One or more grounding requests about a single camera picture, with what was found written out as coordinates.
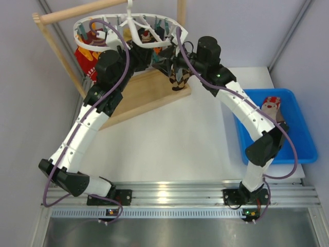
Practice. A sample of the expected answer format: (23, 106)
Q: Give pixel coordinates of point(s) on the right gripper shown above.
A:
(165, 67)

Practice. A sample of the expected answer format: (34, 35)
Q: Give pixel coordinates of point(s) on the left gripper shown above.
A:
(142, 56)

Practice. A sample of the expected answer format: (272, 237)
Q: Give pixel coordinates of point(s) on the white oval clip hanger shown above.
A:
(126, 26)

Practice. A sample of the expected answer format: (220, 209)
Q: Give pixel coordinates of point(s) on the red reindeer sock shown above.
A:
(272, 107)

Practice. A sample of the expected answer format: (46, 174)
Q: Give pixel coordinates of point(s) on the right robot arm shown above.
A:
(267, 134)

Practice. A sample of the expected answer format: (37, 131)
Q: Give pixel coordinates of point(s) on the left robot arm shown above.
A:
(114, 69)

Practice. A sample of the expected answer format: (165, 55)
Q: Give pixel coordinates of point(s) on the wooden hanger rack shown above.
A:
(144, 92)

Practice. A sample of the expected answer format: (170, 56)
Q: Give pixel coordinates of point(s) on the dark navy santa sock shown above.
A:
(146, 36)

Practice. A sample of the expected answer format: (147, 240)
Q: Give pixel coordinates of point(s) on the brown argyle sock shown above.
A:
(179, 79)

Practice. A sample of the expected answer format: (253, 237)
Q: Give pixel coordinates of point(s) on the red patterned sock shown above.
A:
(87, 61)

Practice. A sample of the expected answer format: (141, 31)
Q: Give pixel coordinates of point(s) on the blue plastic bin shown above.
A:
(298, 130)

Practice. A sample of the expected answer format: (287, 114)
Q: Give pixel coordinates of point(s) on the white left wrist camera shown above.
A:
(111, 38)

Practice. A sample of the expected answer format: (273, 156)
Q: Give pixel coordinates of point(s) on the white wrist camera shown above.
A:
(111, 38)
(172, 37)

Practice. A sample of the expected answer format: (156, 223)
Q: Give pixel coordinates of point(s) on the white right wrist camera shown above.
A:
(172, 37)

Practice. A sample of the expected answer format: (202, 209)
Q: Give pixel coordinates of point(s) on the aluminium mounting rail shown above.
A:
(184, 200)

